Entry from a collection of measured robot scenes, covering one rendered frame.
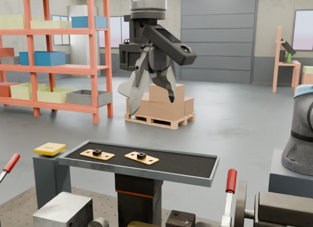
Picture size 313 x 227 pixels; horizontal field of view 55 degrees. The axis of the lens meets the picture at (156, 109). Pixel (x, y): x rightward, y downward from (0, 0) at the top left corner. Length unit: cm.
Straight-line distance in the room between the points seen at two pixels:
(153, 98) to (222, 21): 603
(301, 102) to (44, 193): 72
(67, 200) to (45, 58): 528
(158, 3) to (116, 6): 1159
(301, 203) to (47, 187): 62
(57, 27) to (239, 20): 648
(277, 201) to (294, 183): 33
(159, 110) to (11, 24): 320
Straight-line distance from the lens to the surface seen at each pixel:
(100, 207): 146
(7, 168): 91
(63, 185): 89
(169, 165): 71
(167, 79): 66
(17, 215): 151
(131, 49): 62
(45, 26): 581
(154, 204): 76
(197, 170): 69
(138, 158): 74
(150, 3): 61
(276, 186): 88
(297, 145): 89
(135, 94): 58
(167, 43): 59
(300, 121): 87
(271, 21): 1044
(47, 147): 87
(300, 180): 87
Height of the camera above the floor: 144
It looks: 13 degrees down
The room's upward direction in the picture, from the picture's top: straight up
